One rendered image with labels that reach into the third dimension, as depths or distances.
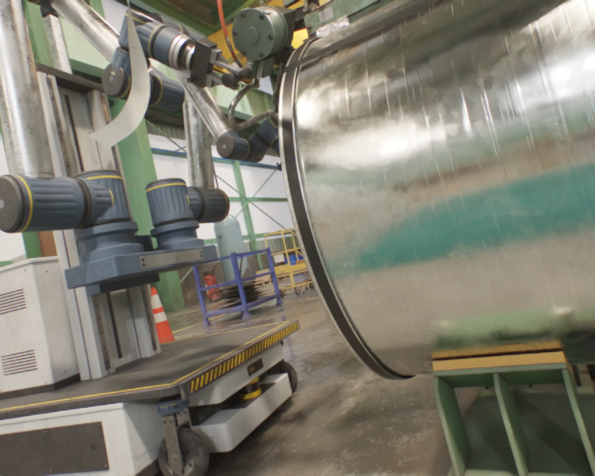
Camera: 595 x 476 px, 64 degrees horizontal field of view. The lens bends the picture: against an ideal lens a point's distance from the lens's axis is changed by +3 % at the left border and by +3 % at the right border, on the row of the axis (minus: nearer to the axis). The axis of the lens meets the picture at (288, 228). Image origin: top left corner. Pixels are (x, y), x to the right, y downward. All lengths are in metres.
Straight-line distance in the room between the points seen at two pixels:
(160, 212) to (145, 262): 0.41
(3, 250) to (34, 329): 10.09
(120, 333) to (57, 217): 0.77
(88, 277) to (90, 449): 0.59
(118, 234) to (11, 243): 10.55
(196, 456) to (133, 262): 0.74
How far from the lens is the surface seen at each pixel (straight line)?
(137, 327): 2.44
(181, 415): 1.77
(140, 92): 1.12
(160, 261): 2.03
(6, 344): 2.42
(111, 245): 1.93
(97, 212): 1.93
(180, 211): 2.29
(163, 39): 1.55
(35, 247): 5.20
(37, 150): 1.89
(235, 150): 2.15
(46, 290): 2.26
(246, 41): 1.57
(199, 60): 1.51
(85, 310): 2.21
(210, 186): 2.54
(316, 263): 1.16
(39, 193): 1.81
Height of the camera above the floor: 0.64
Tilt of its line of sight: 4 degrees up
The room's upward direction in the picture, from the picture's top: 13 degrees counter-clockwise
